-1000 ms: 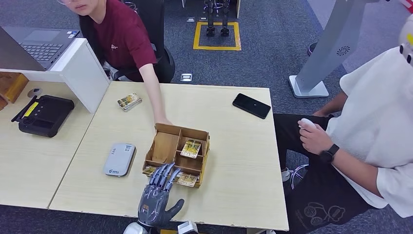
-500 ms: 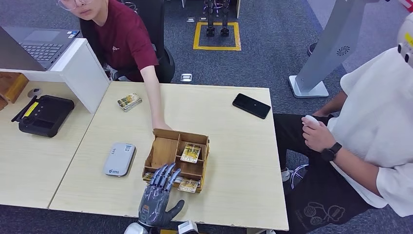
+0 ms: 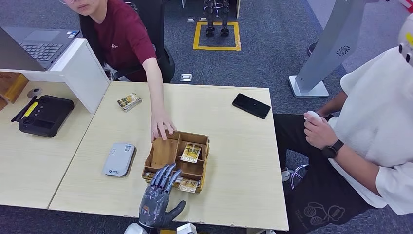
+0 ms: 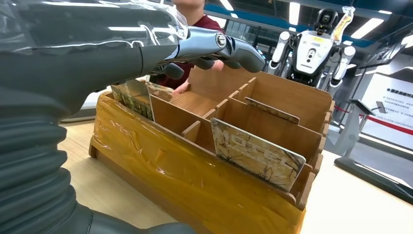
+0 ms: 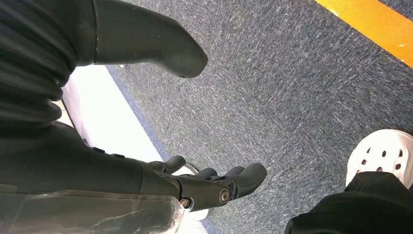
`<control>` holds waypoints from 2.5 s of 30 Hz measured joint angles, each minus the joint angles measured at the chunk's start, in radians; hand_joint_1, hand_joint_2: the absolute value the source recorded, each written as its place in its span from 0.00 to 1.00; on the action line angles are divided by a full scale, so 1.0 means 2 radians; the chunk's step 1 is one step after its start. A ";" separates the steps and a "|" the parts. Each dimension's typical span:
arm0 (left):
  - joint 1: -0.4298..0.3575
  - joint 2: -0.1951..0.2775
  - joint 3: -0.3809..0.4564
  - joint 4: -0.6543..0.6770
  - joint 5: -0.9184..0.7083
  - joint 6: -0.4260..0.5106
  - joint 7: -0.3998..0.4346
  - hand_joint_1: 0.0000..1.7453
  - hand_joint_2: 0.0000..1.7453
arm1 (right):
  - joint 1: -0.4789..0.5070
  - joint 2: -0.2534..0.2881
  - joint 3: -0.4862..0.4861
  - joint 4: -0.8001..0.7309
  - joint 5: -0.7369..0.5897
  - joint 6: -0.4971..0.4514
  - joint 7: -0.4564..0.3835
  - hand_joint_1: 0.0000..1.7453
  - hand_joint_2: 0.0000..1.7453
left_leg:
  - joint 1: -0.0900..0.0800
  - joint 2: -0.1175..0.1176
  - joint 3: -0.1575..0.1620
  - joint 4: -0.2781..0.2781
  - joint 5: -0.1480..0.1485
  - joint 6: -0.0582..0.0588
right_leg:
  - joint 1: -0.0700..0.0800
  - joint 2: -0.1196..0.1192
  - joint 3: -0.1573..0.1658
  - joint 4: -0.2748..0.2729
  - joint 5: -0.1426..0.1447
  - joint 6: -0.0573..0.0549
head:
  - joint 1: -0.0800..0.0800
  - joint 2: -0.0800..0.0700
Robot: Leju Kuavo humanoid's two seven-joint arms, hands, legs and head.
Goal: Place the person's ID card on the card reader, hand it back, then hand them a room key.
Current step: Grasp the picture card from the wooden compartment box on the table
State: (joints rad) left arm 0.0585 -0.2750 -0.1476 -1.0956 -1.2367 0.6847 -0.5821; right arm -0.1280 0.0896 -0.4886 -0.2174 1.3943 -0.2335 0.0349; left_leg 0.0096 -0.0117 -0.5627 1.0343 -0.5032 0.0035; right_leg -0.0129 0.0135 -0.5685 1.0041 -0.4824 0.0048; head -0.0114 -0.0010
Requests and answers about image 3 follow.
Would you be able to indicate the brown wooden box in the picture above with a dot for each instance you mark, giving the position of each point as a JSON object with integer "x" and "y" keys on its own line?
{"x": 11, "y": 85}

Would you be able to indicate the wooden organizer box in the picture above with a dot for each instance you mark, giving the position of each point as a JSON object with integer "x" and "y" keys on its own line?
{"x": 164, "y": 151}

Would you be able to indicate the black controller device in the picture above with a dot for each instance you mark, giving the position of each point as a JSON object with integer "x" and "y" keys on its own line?
{"x": 48, "y": 116}

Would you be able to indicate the yellow sticker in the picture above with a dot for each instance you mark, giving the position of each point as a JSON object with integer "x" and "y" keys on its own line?
{"x": 31, "y": 109}

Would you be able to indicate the black office chair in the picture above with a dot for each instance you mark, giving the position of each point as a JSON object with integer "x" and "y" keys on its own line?
{"x": 163, "y": 64}

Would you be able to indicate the round grey disc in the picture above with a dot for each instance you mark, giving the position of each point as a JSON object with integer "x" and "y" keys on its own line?
{"x": 34, "y": 92}

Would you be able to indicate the stack of printed cards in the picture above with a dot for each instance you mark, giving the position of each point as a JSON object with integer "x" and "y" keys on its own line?
{"x": 129, "y": 101}

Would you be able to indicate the yellow printed card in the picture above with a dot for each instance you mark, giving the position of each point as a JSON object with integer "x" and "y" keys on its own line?
{"x": 191, "y": 153}
{"x": 187, "y": 186}

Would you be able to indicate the grey kiosk stand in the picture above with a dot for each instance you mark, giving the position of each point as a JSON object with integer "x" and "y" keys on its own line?
{"x": 335, "y": 42}

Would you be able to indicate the dark shoe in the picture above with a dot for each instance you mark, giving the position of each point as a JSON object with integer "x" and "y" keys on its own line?
{"x": 311, "y": 47}

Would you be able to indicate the black robot leg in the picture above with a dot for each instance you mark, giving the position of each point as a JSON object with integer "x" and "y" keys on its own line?
{"x": 225, "y": 19}
{"x": 210, "y": 19}

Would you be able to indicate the large silver floor socket plate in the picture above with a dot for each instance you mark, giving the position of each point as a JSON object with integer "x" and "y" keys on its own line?
{"x": 186, "y": 77}

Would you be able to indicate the person's right forearm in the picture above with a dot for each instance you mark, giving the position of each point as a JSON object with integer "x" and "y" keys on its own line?
{"x": 334, "y": 104}

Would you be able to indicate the white handheld remote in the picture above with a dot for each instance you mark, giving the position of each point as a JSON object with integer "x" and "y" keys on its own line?
{"x": 312, "y": 116}

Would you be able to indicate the white cap with holes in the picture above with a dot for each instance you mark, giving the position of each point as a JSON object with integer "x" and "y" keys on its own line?
{"x": 406, "y": 38}

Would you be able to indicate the black smartphone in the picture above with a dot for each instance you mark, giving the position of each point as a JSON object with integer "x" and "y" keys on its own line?
{"x": 251, "y": 106}

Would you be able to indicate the light wooden panel edge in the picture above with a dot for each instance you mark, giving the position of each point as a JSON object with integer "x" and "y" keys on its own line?
{"x": 238, "y": 8}

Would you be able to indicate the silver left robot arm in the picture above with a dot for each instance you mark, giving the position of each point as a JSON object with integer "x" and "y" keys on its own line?
{"x": 134, "y": 230}

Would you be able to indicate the white shoe with holes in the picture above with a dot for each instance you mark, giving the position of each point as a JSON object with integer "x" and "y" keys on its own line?
{"x": 285, "y": 174}

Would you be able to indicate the person's left hand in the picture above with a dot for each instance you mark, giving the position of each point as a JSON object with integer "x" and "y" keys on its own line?
{"x": 163, "y": 124}
{"x": 319, "y": 134}

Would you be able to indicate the white desk riser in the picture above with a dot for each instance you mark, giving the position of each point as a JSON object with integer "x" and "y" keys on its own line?
{"x": 80, "y": 74}

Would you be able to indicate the yellow floor tape square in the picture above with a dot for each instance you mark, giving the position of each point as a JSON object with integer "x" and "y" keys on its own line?
{"x": 216, "y": 47}

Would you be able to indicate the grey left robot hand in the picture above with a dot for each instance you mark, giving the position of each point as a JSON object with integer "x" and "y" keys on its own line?
{"x": 154, "y": 208}

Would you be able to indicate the person's left forearm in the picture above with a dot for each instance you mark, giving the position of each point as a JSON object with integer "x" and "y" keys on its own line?
{"x": 361, "y": 171}
{"x": 155, "y": 84}

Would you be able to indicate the grey laptop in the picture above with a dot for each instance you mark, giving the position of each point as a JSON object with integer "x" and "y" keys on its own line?
{"x": 38, "y": 48}

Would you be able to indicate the eyeglasses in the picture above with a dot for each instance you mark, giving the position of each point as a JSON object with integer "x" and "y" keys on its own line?
{"x": 66, "y": 1}

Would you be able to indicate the person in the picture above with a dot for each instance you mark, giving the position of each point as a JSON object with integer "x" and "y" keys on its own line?
{"x": 371, "y": 129}
{"x": 124, "y": 38}

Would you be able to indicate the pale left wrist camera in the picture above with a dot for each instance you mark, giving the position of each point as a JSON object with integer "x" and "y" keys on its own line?
{"x": 186, "y": 229}

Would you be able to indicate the black wristwatch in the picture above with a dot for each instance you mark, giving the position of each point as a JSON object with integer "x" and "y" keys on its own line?
{"x": 332, "y": 150}

